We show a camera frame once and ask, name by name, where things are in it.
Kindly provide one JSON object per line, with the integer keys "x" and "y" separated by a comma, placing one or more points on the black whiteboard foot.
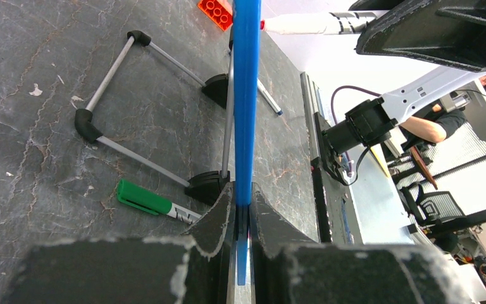
{"x": 207, "y": 187}
{"x": 216, "y": 89}

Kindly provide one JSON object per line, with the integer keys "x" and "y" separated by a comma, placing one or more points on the blue framed whiteboard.
{"x": 245, "y": 51}

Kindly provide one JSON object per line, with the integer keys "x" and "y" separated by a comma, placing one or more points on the blue cap marker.
{"x": 269, "y": 99}

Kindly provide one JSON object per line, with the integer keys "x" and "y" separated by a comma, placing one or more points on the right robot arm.
{"x": 369, "y": 123}

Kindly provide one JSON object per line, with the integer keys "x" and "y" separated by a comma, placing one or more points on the black whiteboard foot left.
{"x": 207, "y": 187}

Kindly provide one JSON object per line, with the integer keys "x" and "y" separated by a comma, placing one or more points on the grey whiteboard stand frame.
{"x": 147, "y": 107}

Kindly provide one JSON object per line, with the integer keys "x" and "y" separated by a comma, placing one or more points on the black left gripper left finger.
{"x": 197, "y": 266}

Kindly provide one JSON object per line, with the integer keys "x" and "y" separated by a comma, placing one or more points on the orange window toy block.
{"x": 218, "y": 11}

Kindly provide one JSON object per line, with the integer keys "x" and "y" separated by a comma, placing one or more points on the person in black shirt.
{"x": 431, "y": 125}

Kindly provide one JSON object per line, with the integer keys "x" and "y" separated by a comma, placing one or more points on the black whiteboard foot right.
{"x": 216, "y": 89}

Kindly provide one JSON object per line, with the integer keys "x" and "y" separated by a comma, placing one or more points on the aluminium rail frame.
{"x": 376, "y": 206}

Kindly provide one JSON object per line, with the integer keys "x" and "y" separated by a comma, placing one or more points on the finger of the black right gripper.
{"x": 448, "y": 33}
{"x": 377, "y": 5}

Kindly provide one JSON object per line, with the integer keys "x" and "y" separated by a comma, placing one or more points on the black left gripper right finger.
{"x": 289, "y": 267}

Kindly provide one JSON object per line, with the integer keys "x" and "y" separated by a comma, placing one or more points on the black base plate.
{"x": 332, "y": 198}

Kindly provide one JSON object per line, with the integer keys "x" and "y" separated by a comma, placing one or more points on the green cap marker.
{"x": 142, "y": 199}

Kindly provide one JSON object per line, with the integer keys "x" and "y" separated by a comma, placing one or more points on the black office chair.
{"x": 437, "y": 213}

